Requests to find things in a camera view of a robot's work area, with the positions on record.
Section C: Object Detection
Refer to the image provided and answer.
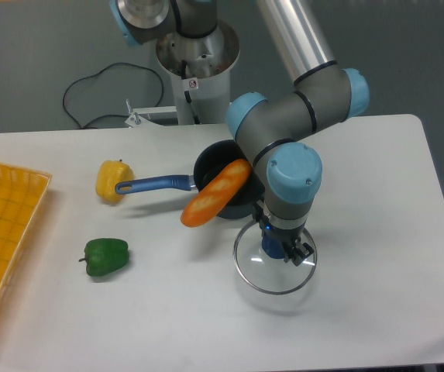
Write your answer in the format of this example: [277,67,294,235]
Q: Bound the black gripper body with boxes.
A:
[252,201,308,258]

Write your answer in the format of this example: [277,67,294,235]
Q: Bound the glass pot lid blue knob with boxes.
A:
[232,221,318,295]

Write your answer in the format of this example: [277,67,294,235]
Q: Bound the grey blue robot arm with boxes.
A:
[110,1,370,265]

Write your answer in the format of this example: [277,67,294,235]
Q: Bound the orange bread loaf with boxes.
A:
[180,159,252,228]

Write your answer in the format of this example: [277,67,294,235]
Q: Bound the dark blue saucepan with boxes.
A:
[115,139,264,220]

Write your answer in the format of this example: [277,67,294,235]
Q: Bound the yellow bell pepper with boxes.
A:
[95,160,133,205]

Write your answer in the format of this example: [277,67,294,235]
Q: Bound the green bell pepper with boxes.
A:
[78,238,129,277]

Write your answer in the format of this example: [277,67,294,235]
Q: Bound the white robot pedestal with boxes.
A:
[156,21,239,125]

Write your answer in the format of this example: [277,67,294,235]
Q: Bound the black cable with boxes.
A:
[62,61,165,129]

